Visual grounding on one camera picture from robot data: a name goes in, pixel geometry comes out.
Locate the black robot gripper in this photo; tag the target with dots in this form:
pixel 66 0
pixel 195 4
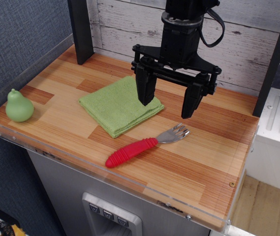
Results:
pixel 176 61

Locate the silver dispenser button panel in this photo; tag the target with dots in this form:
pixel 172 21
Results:
pixel 107 219

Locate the dark frame post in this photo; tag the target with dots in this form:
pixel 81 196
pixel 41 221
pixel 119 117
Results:
pixel 81 30
pixel 268 81

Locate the dark right frame post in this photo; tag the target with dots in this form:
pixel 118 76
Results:
pixel 268 81

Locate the white plastic sink unit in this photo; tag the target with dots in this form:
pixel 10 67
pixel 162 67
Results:
pixel 263 161

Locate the green folded towel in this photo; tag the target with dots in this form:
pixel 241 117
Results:
pixel 116 107

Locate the yellow black object corner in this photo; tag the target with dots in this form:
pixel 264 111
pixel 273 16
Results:
pixel 10 230

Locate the dark left frame post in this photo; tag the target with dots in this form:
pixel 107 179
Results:
pixel 81 30

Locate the silver toy fridge cabinet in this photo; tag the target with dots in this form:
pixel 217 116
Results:
pixel 65 185

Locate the green plastic pear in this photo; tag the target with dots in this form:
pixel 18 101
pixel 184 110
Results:
pixel 18 107

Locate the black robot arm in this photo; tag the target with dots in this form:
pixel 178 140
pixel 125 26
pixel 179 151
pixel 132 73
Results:
pixel 190 10

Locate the red handled metal fork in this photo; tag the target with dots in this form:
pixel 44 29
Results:
pixel 130 151

